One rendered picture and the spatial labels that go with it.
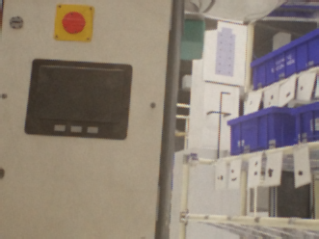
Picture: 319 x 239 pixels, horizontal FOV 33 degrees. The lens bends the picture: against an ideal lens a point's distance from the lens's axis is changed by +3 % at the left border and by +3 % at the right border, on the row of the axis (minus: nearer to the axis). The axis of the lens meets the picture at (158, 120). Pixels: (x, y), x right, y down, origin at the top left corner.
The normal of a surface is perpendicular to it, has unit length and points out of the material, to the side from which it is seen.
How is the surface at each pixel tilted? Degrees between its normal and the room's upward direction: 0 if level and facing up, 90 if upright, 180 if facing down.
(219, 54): 90
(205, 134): 90
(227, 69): 90
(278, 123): 90
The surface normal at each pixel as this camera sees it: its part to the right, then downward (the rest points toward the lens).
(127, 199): -0.04, -0.19
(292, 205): 0.31, -0.16
